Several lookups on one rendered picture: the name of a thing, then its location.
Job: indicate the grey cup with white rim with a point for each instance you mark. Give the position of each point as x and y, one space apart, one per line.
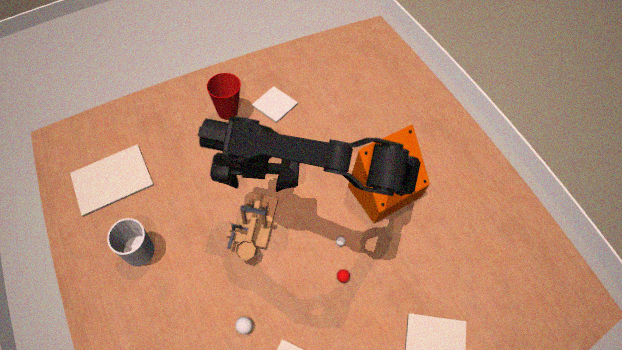
129 239

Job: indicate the red ball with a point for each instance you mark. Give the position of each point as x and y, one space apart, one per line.
343 276

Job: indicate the dark red cup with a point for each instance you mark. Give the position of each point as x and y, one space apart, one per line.
224 89

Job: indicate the white flat square tile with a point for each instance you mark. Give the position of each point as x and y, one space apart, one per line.
274 104

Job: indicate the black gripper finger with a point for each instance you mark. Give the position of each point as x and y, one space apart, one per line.
279 187
233 181

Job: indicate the white ball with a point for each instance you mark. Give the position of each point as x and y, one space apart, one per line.
243 325

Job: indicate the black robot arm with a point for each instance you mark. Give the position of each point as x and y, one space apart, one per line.
244 140

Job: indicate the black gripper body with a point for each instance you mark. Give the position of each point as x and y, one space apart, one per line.
288 171

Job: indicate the white flat square board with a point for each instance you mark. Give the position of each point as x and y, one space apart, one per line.
432 333
111 179
285 345

